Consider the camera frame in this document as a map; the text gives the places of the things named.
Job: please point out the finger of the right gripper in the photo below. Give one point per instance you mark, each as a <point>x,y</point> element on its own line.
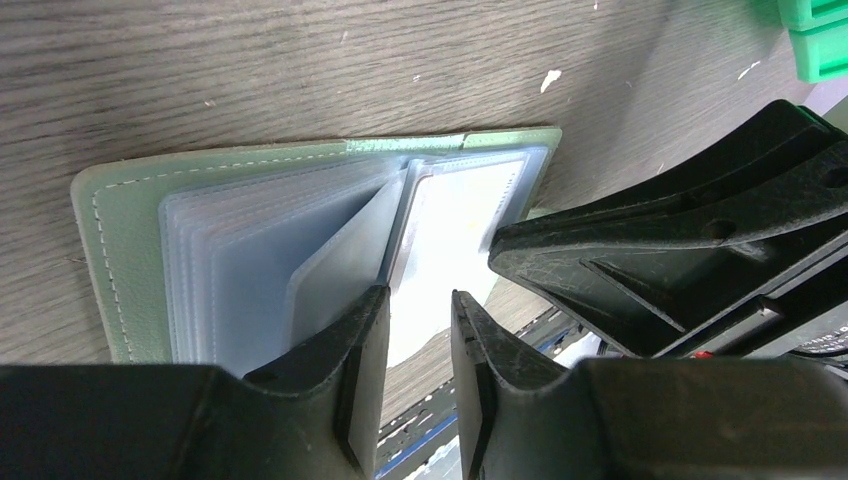
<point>740,250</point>

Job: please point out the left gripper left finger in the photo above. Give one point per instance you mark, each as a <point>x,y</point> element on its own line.
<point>313,413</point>

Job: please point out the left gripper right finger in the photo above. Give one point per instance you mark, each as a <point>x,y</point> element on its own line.
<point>521,415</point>

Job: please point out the white credit card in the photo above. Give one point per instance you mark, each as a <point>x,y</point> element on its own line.
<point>452,213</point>

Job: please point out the green bin with gold card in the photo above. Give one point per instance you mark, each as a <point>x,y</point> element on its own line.
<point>818,35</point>

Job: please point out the aluminium rail frame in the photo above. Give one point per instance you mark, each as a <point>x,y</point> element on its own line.
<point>439,456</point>

